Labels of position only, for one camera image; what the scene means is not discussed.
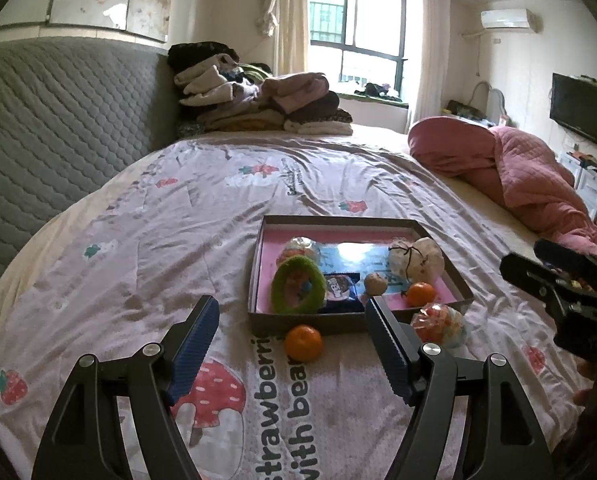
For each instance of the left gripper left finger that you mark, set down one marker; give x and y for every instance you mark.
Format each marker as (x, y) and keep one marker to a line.
(83, 438)

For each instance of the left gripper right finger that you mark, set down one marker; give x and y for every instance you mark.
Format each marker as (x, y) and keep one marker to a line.
(502, 438)

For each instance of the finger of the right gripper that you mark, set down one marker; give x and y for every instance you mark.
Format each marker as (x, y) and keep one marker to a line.
(538, 281)
(575, 264)

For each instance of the clear snack bag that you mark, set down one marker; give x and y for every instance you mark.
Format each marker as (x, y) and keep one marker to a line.
(439, 324)

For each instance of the beige patterned mesh pouch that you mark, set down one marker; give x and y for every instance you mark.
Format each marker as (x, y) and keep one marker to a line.
(419, 261)

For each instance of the white bedside cabinet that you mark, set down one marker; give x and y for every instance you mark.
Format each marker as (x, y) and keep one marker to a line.
(585, 180)

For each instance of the pink quilted blanket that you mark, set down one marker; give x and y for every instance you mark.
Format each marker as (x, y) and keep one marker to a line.
(515, 169)

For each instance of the purple strawberry print bedsheet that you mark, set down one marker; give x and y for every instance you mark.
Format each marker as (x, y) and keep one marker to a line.
(188, 227)

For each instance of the walnut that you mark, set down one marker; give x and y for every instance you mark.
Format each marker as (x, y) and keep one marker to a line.
(375, 284)

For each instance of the blue snack packet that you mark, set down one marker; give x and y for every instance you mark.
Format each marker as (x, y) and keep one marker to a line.
(341, 287)

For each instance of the orange mandarin near tray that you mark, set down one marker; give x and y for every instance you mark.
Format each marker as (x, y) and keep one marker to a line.
(303, 344)

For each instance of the sheer white right curtain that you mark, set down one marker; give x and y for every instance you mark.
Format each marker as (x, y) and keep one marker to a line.
(429, 55)

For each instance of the shallow cardboard box tray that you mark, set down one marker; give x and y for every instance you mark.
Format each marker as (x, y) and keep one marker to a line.
(345, 245)

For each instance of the wrapped snack bag in tray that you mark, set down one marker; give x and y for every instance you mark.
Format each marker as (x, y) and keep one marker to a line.
(299, 246)

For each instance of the grey quilted headboard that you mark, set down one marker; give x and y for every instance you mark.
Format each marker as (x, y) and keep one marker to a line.
(74, 112)

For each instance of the pile of folded clothes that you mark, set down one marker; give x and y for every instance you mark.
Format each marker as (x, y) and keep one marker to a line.
(217, 92)

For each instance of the beige left curtain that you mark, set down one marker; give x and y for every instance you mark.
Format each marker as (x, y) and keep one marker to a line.
(287, 22)

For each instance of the black wall television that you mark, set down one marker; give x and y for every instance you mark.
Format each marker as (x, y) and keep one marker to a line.
(573, 105)

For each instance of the white wall air conditioner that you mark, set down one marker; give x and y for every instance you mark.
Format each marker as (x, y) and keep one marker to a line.
(509, 19)

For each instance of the window with dark frame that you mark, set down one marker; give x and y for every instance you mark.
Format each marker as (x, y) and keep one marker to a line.
(359, 42)

